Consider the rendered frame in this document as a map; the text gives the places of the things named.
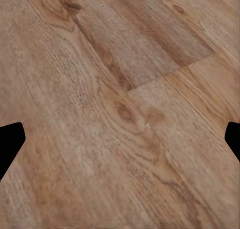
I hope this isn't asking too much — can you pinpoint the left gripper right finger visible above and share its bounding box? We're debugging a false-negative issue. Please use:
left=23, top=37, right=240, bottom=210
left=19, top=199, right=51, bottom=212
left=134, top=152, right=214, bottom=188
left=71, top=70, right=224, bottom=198
left=224, top=121, right=240, bottom=161

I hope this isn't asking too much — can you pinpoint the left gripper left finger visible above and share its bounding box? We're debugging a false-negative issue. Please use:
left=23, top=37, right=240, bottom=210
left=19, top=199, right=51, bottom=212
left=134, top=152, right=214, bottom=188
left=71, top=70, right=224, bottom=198
left=0, top=122, right=26, bottom=181

